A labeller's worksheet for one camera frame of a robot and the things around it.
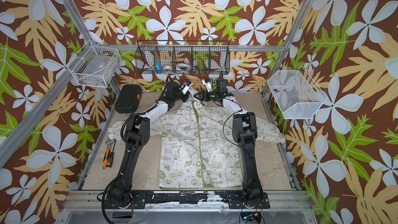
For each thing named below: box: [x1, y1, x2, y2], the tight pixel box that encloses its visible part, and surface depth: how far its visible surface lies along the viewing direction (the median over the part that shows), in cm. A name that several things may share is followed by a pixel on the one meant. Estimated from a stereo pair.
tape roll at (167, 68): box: [162, 65, 173, 72], surface depth 98 cm
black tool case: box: [114, 84, 142, 114], surface depth 109 cm
